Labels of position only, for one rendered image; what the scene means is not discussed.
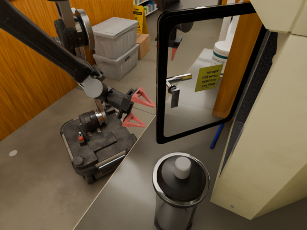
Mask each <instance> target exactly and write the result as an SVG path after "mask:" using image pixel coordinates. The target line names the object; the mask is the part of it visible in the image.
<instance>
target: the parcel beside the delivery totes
mask: <svg viewBox="0 0 307 230"><path fill-rule="evenodd" d="M136 44H139V48H138V59H139V60H141V59H142V58H143V57H144V56H145V55H146V54H147V53H148V51H149V50H150V45H149V34H142V33H137V42H136Z"/></svg>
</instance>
